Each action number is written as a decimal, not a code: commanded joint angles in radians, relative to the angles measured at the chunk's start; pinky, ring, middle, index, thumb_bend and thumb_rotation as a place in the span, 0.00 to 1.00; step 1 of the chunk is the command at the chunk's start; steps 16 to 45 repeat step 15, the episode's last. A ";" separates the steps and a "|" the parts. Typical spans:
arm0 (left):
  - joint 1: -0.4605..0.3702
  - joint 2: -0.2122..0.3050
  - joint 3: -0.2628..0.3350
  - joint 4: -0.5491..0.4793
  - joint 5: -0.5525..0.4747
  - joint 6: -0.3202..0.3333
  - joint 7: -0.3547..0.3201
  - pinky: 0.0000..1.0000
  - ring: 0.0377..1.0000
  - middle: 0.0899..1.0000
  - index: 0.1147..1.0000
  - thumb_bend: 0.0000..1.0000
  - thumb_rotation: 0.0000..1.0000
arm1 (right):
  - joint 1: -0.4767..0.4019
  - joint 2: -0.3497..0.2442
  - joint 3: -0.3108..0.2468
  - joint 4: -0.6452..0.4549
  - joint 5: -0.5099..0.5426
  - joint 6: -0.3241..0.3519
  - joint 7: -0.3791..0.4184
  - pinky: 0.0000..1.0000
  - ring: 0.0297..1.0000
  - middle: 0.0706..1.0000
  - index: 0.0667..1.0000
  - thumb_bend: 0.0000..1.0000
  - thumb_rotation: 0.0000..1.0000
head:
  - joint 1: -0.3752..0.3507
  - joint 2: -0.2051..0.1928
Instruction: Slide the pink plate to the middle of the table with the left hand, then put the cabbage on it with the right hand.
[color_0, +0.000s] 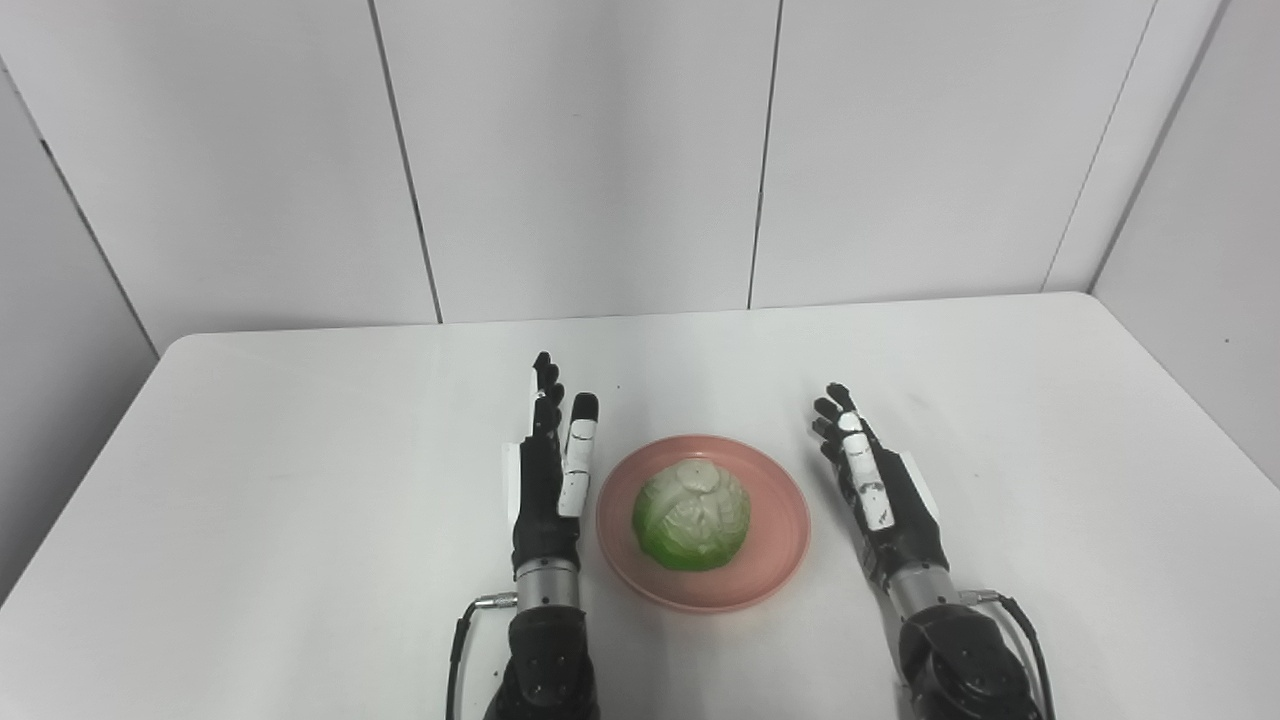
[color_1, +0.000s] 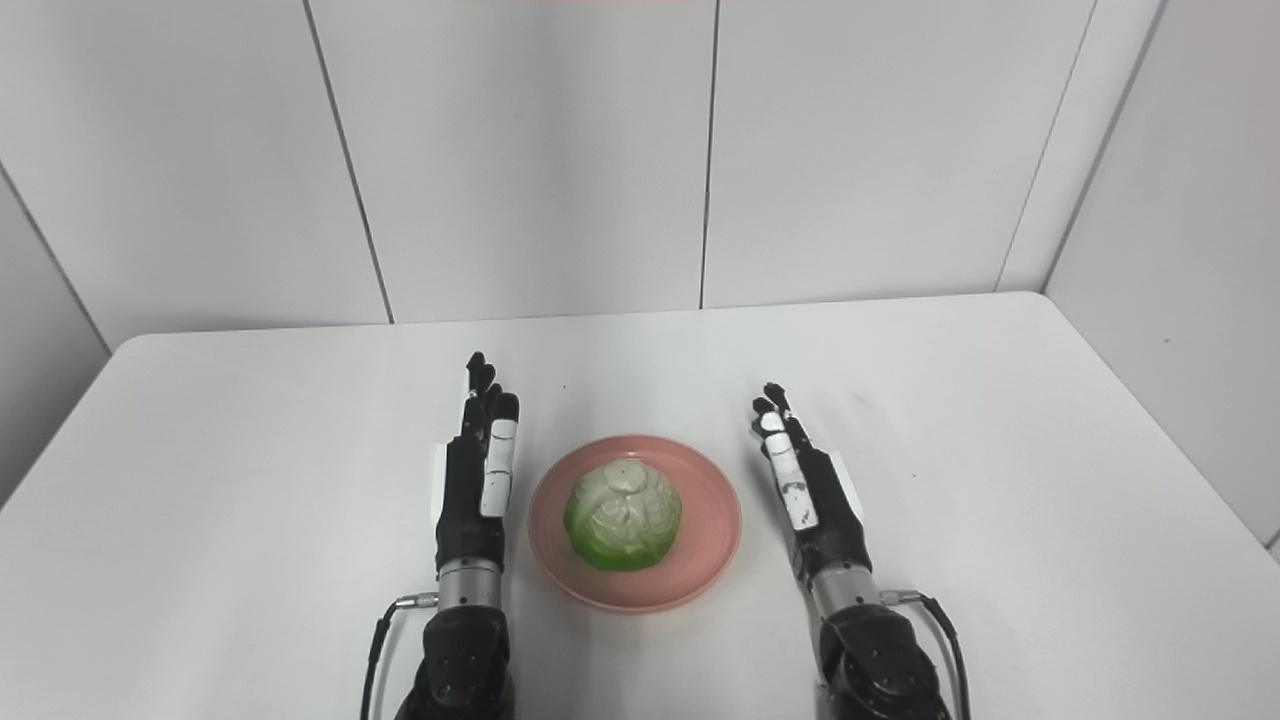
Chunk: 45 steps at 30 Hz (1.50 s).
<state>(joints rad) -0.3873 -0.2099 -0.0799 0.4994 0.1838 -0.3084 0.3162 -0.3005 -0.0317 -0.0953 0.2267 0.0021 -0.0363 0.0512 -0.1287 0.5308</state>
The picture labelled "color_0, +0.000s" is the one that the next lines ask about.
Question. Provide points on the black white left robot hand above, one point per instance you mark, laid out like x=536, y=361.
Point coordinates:
x=540, y=510

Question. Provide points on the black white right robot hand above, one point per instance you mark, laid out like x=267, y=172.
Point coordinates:
x=905, y=530

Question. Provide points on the pink round plate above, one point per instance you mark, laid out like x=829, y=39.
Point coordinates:
x=775, y=530

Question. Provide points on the green white cabbage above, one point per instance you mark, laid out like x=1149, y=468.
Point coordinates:
x=692, y=515

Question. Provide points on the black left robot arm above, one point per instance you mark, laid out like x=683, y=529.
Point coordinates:
x=548, y=650

